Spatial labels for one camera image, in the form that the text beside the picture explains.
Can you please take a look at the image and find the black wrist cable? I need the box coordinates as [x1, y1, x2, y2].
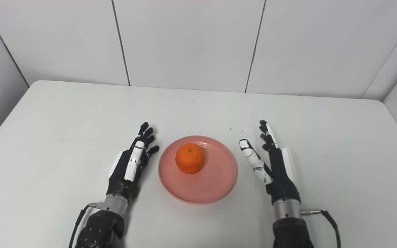
[301, 208, 342, 248]
[68, 203, 103, 248]

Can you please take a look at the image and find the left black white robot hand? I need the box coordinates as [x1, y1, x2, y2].
[106, 122, 160, 199]

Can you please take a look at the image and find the pink round plate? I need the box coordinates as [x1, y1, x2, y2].
[158, 135, 237, 205]

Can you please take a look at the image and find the orange fruit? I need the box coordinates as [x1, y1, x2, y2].
[175, 143, 205, 174]

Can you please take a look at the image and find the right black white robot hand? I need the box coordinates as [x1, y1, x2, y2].
[238, 120, 302, 206]

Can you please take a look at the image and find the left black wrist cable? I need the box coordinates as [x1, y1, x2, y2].
[68, 203, 103, 248]

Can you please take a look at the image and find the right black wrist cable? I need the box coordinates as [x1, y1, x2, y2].
[301, 208, 342, 248]

